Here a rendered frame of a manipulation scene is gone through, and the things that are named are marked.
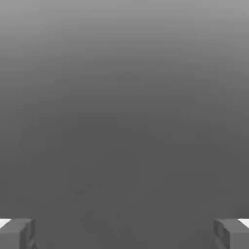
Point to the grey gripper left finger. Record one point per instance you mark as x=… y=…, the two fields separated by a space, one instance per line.
x=15 y=234

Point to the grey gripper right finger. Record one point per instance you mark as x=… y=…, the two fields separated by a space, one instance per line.
x=233 y=234

